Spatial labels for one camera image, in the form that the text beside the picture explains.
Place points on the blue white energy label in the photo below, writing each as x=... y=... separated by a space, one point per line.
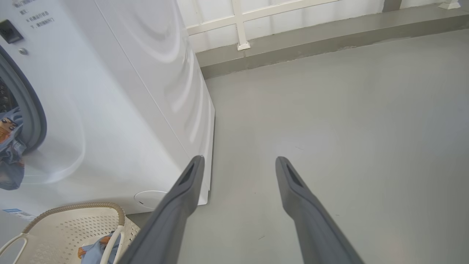
x=18 y=213

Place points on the white metal railing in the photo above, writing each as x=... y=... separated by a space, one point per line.
x=240 y=22

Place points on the perforated steel drum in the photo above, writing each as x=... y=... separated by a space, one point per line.
x=4 y=97

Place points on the black door latch slot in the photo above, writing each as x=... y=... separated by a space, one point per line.
x=10 y=31

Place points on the grey rubber door gasket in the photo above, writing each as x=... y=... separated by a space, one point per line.
x=33 y=110

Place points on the blue bear print garment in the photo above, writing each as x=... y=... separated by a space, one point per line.
x=11 y=154
x=95 y=251

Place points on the cream perforated laundry basket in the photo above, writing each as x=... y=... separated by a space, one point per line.
x=62 y=234

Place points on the white front-load washing machine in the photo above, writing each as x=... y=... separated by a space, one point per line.
x=128 y=110

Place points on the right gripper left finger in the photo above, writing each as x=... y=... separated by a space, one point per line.
x=172 y=212

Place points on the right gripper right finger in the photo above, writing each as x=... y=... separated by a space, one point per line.
x=311 y=220

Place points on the round white filter cover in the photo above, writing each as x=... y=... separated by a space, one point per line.
x=148 y=200

